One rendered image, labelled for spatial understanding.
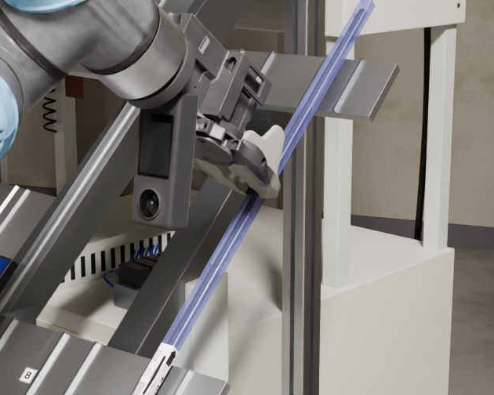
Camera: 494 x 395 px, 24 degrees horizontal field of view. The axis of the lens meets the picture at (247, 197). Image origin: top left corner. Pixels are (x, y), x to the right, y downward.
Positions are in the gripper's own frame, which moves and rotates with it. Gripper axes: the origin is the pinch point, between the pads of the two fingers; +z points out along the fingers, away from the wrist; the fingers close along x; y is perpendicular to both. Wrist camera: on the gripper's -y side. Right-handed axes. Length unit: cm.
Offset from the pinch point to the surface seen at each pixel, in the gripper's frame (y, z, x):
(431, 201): 33, 79, 25
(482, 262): 90, 268, 102
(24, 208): -3.3, 8.6, 37.9
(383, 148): 122, 253, 146
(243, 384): -9, 50, 28
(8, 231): -6.6, 8.0, 38.2
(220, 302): -8.1, 11.8, 8.3
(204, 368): -14.9, 13.4, 8.4
